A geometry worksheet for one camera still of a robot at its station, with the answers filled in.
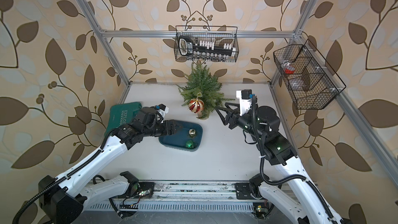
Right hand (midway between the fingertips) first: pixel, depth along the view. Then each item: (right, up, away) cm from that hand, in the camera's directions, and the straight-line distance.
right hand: (220, 106), depth 62 cm
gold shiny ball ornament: (-14, -17, +29) cm, 36 cm away
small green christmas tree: (-7, +10, +12) cm, 17 cm away
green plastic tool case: (-60, -7, +36) cm, 71 cm away
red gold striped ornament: (-10, 0, +8) cm, 13 cm away
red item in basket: (+39, +18, +19) cm, 47 cm away
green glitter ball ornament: (-15, -22, +23) cm, 35 cm away
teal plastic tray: (-16, -20, +29) cm, 39 cm away
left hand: (-20, -10, +13) cm, 26 cm away
